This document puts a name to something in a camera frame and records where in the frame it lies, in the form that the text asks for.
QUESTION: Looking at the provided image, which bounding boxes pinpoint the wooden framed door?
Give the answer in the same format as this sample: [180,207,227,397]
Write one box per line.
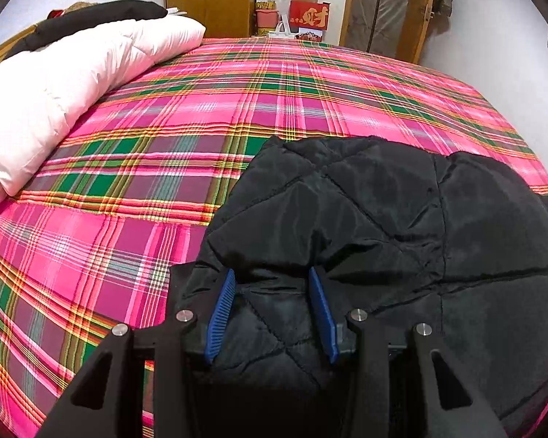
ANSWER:
[340,0,439,65]

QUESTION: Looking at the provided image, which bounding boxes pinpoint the red gift box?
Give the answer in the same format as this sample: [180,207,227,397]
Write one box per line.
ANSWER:
[289,1,330,32]

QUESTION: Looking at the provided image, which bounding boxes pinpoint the pink plaid bed sheet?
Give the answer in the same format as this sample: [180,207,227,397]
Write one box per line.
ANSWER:
[0,36,548,438]

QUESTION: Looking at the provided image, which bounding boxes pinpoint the white handled bag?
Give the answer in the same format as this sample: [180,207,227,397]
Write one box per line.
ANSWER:
[269,20,297,39]

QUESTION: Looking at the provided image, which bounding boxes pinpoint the black cloth on duvet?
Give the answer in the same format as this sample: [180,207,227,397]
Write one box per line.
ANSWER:
[2,1,170,58]

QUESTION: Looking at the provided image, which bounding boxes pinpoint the hanging clothes on door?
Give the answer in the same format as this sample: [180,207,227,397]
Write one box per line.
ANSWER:
[431,0,455,37]

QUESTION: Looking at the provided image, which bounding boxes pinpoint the wooden headboard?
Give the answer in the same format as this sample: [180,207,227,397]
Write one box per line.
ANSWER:
[0,25,37,69]

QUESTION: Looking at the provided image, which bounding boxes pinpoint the pale pink duvet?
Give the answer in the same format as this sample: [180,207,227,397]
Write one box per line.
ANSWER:
[0,17,206,208]

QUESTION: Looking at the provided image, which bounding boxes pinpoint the pink bucket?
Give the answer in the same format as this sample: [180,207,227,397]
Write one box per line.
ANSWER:
[256,9,279,36]

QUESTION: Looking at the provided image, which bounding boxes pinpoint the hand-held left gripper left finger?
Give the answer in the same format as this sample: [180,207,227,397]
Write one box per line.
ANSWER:
[35,268,236,438]

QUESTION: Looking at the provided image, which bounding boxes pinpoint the black quilted jacket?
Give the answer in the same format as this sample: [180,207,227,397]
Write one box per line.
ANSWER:
[169,136,548,438]

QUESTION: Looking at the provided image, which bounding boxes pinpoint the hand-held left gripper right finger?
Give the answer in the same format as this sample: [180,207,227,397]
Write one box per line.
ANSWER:
[308,267,507,438]

